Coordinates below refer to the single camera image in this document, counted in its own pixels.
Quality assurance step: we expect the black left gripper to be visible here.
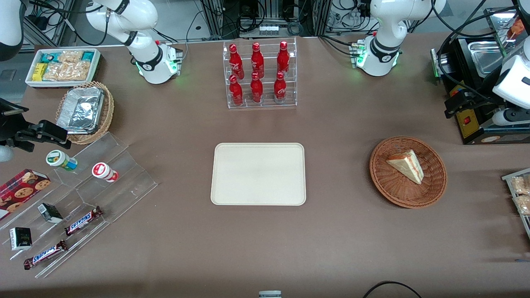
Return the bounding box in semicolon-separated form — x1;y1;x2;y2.
445;66;504;118

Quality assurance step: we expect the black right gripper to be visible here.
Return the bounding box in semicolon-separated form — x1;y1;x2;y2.
0;98;72;151

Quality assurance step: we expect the triangular sandwich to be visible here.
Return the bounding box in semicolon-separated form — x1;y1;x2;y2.
386;149;424;185

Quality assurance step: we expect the light tan wicker basket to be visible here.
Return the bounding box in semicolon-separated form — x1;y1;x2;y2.
56;81;115;145

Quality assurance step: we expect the grey tray of pastries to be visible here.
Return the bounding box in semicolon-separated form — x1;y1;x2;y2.
502;168;530;240

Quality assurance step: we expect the brown round wicker basket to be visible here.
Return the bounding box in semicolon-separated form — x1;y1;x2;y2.
369;136;448;209

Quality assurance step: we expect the cream plastic tray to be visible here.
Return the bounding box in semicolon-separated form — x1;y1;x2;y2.
210;143;306;206

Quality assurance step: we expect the green lid yogurt cup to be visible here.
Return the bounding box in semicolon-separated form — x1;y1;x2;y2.
46;150;78;171

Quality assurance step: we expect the black food warmer cabinet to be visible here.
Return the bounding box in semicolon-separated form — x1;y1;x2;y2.
431;6;530;145

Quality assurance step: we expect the steel food pan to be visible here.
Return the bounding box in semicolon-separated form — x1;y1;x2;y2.
468;41;508;77

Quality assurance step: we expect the aluminium foil container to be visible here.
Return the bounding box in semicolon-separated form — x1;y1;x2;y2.
57;87;105;135

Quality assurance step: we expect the red tartan cookie box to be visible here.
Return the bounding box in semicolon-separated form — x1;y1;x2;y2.
0;168;51;221

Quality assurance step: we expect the clear bag of crackers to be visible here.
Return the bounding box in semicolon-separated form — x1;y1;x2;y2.
43;61;91;82
58;50;84;63

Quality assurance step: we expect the red lid yogurt cup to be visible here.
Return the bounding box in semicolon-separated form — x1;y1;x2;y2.
92;162;119;183

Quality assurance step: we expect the white rectangular snack bin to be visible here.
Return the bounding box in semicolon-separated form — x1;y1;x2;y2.
25;48;101;88

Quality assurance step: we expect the Snickers chocolate bar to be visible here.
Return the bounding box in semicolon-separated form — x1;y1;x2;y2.
24;240;68;270
64;206;103;236

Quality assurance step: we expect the clear acrylic stepped stand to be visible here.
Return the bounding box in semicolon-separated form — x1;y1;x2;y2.
0;132;159;279

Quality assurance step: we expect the small black white carton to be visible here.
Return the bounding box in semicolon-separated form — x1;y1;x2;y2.
9;227;33;251

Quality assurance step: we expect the wrapped pastry bag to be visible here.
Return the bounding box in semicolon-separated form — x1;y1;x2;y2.
510;175;530;195
513;195;530;216

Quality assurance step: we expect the red cola bottle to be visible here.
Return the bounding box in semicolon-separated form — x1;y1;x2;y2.
229;74;244;106
251;42;265;78
277;41;290;75
229;44;244;79
250;72;264;104
274;71;287;104

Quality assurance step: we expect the clear acrylic bottle rack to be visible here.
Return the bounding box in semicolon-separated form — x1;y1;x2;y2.
223;37;298;109

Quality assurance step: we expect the thin black cable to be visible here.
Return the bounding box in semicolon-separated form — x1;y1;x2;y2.
363;281;423;298

